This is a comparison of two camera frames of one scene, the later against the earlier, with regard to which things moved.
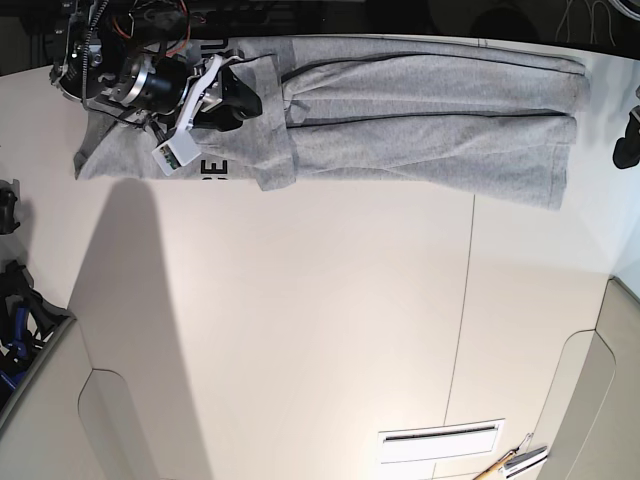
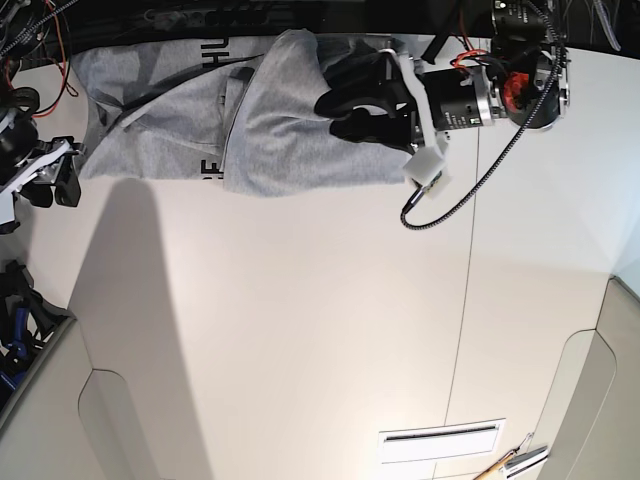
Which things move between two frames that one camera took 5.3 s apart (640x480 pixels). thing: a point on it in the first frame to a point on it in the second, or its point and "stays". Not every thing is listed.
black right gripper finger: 626,152 to 458,98
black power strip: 260,17 stays
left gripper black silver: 176,91 to 24,157
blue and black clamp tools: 27,319 stays
